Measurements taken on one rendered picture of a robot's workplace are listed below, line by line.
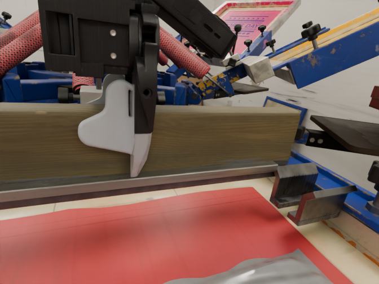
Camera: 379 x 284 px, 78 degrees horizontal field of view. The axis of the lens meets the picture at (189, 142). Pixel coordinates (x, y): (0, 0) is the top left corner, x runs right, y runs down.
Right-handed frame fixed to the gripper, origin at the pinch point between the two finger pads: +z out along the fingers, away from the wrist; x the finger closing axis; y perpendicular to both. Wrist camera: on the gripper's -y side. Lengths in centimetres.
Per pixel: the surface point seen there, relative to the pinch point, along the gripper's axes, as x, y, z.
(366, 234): 10.8, -25.3, 7.2
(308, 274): 11.9, -15.5, 9.2
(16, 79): -57, 24, 1
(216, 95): -119, -73, 16
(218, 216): 0.7, -11.1, 9.8
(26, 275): 3.8, 10.5, 9.8
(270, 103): -202, -195, 39
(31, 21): -73, 21, -14
